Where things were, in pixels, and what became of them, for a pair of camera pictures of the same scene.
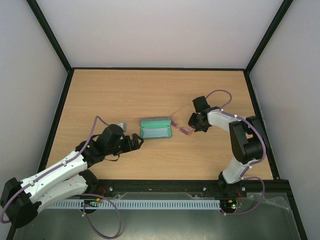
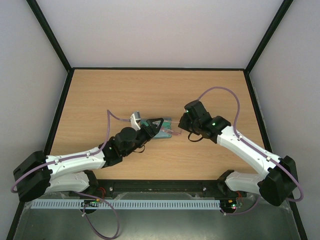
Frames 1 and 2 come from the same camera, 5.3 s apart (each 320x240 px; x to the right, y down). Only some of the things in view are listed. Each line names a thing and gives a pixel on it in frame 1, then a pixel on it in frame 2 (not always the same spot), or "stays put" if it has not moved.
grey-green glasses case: x=155 y=127 stays put
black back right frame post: x=268 y=35 stays put
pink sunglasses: x=186 y=131 to x=172 y=132
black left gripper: x=129 y=147 to x=149 y=122
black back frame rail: x=159 y=68 stays put
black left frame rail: x=44 y=160 stays put
